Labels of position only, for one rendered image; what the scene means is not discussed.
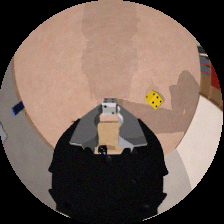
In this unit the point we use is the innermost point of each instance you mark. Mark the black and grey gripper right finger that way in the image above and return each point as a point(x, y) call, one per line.
point(137, 136)

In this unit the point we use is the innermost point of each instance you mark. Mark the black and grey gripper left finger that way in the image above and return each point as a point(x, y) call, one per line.
point(82, 133)

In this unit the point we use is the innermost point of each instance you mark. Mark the yellow die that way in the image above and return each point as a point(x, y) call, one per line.
point(154, 99)

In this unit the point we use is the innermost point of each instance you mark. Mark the tan square mat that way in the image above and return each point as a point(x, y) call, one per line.
point(108, 135)

